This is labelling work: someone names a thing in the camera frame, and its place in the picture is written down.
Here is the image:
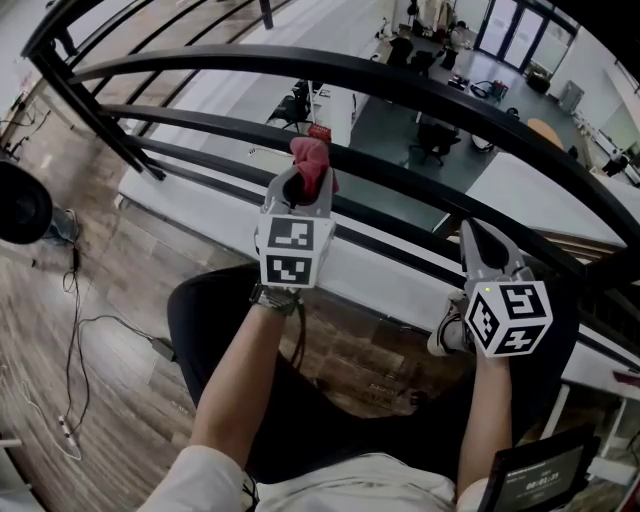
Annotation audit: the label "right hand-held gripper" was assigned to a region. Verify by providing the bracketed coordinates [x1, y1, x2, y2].
[459, 219, 554, 359]

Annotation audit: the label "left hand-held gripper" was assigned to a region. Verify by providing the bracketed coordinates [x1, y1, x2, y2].
[255, 167, 337, 290]

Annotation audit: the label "pink cloth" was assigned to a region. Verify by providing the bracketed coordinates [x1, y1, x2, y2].
[289, 137, 340, 196]

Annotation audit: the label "black metal railing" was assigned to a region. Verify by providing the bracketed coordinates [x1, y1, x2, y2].
[19, 0, 640, 371]

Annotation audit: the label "person's right forearm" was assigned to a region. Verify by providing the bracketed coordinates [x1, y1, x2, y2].
[457, 352, 515, 496]

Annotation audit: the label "person's left forearm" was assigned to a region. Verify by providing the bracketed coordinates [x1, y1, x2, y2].
[189, 299, 289, 471]

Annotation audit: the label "person's right sneaker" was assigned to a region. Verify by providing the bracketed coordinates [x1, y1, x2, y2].
[427, 289, 476, 357]

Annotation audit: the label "wooden staircase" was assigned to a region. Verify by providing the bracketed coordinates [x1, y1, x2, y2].
[449, 219, 640, 351]

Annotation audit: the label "round orange table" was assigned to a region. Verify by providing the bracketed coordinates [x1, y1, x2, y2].
[527, 117, 565, 149]

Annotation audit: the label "person's left leg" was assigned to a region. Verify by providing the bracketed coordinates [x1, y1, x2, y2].
[167, 264, 401, 484]

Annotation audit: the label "person's leg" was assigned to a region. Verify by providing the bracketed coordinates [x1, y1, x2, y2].
[167, 264, 401, 484]
[374, 292, 581, 489]

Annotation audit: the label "person's right leg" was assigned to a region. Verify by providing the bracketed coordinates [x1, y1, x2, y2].
[374, 292, 581, 489]

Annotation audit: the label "grey metal cabinet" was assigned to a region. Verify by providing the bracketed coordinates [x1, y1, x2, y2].
[558, 80, 585, 112]

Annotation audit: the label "glass double door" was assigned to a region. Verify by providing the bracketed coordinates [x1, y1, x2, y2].
[474, 0, 574, 71]

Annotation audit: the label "black wrist-mounted screen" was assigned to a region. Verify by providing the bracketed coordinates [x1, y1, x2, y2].
[477, 423, 602, 512]

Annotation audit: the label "person's white shirt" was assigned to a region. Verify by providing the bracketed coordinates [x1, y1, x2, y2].
[137, 444, 491, 512]

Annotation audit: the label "black round machine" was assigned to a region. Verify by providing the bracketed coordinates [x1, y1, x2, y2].
[0, 160, 54, 246]

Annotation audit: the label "wooden table white legs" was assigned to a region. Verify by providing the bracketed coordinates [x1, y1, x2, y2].
[0, 82, 76, 161]

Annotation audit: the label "grey metal rack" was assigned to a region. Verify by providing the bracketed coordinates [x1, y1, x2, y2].
[0, 429, 31, 512]

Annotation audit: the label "white metal frame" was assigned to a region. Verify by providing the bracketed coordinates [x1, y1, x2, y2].
[542, 372, 640, 486]

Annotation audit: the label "black power cable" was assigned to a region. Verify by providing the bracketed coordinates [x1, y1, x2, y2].
[62, 239, 176, 436]

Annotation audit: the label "white cable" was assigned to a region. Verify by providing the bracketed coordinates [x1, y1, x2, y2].
[0, 364, 84, 462]

